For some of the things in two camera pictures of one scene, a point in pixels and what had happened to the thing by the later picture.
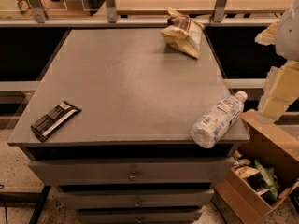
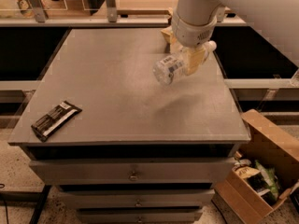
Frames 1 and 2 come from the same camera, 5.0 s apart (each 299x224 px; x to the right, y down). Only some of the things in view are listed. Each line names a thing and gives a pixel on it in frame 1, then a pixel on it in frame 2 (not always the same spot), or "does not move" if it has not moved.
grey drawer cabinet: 128,157 does not move
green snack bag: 270,179 does not move
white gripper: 289,36 → 191,35
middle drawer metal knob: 137,204 does not move
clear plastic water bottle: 206,132 → 166,67
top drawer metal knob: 133,176 does not move
